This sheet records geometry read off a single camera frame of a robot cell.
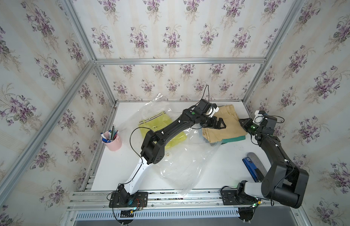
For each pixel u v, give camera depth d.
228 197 0.74
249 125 0.75
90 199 0.75
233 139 0.86
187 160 0.86
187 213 0.70
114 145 0.89
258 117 0.75
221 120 0.74
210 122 0.75
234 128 0.88
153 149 0.55
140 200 0.72
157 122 0.99
